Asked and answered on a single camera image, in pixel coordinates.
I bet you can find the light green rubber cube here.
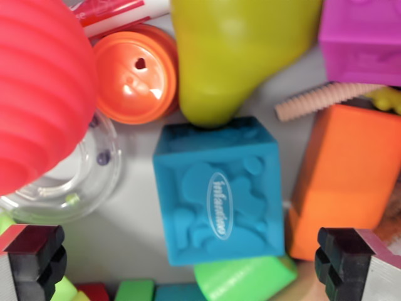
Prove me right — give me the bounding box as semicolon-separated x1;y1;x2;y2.
0;214;17;236

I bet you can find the red ribbed ball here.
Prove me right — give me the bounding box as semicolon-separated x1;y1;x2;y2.
0;0;100;197

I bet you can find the yellow-green teether toy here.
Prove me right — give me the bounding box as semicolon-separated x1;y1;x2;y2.
364;87;401;115

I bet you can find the orange foam block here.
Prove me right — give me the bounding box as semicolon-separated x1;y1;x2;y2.
287;103;401;261

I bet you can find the bright green block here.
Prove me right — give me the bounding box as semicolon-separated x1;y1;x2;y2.
114;278;156;301

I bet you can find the magenta rubber cube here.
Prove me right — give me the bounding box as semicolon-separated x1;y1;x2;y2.
318;0;401;88

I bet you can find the teal embossed rubber cube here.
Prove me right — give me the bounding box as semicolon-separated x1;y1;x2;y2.
152;116;286;268

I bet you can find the green plastic cylinder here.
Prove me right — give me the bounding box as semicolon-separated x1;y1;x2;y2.
193;255;299;301

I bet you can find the olive green pear toy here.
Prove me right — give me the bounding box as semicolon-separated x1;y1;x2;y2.
169;0;324;129

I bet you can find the clear plastic ring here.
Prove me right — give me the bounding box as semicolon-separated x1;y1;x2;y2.
0;110;123;225

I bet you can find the red block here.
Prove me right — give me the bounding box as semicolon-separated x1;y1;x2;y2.
74;282;110;301

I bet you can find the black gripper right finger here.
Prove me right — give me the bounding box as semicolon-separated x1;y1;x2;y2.
314;226;401;301

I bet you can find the orange plastic lid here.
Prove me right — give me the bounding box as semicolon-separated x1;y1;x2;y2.
93;23;180;125

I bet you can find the teal wooden cube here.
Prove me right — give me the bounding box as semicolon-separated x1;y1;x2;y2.
154;283;205;301

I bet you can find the red marker pen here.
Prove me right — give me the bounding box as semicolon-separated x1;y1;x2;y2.
64;0;172;39

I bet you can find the ribbed wooden screw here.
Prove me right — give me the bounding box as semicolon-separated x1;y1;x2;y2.
274;82;383;122

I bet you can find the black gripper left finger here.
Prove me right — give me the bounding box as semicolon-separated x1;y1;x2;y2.
0;223;68;301

